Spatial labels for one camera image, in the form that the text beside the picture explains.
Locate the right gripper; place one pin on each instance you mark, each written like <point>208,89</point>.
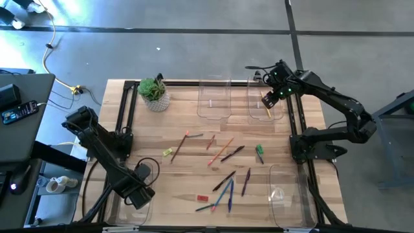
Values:
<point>279,93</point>

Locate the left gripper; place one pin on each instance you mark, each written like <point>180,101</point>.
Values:
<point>136,189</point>

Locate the yellow pencil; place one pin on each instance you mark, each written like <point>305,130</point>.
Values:
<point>268,112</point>

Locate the green eraser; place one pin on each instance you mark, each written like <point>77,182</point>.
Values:
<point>259,149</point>

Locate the yellow-green eraser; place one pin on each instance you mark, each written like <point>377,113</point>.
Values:
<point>167,152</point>

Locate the red eraser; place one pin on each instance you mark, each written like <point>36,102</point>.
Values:
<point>202,198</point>

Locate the dark green marker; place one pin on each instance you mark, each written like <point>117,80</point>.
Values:
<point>203,208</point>

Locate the dark blue pen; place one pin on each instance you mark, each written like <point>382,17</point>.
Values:
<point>261,159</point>

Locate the brown pencil with orange eraser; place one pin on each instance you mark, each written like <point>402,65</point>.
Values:
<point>179,147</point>

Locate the black pen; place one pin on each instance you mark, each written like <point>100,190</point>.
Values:
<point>233,153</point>
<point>224,181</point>

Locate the blue pencil with pink eraser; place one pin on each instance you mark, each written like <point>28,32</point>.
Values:
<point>222,195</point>

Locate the dark grey crayon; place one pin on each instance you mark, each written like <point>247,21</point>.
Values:
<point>195,135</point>

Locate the bright blue pen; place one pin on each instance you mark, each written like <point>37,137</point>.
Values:
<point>230,197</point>

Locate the purple pen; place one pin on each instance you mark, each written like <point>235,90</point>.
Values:
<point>246,182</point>

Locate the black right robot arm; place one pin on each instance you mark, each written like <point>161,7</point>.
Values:
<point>339,100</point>

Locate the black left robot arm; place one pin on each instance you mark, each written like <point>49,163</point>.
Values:
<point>97,142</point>

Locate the clear plastic bin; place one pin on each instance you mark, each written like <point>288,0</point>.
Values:
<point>213,110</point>
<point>129,217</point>
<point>291,210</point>
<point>255,113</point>

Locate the white crumpled object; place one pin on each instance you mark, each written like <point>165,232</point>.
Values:
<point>69,182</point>

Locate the grey shelf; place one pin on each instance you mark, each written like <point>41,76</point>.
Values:
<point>58,207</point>

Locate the white mug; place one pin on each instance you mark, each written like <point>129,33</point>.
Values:
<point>53,187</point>

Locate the succulent in patterned white pot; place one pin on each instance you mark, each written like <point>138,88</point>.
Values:
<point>155,94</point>

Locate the black computer mouse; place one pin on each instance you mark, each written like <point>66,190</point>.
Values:
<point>19,181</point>

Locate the dark grey desk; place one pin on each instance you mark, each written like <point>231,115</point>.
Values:
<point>26,139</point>

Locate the grey metal cart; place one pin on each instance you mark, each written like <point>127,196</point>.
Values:
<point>398,155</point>

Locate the black box device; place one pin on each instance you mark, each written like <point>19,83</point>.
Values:
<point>9,95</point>

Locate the person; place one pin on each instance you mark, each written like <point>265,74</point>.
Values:
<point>6,16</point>

